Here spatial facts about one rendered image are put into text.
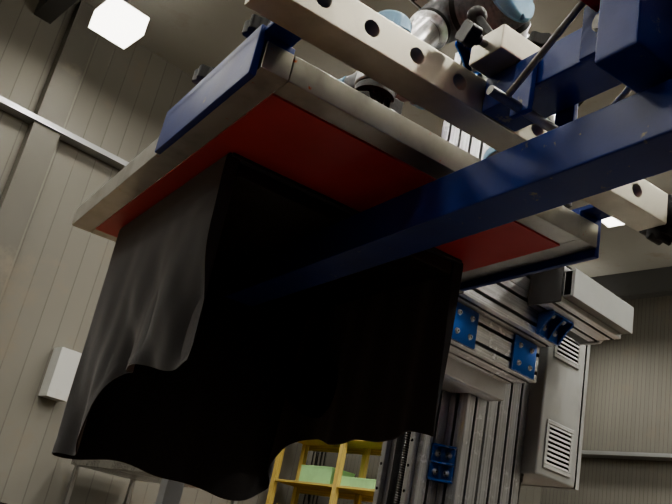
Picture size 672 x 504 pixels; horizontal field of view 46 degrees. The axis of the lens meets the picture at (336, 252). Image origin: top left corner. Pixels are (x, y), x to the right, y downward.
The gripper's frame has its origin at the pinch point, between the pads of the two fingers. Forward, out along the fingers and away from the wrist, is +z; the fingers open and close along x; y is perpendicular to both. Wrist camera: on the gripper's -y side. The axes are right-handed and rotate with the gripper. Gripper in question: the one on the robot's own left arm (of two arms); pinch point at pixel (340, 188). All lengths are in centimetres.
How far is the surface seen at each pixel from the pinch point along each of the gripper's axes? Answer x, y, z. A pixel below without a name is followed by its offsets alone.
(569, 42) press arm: -48.4, -2.0, -2.7
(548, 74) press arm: -45.7, -2.0, 0.4
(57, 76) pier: 735, 19, -377
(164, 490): 68, 12, 48
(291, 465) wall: 821, 466, -66
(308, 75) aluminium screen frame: -26.5, -22.0, 3.2
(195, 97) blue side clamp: -8.4, -29.2, 2.6
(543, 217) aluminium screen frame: -26.6, 18.9, 4.0
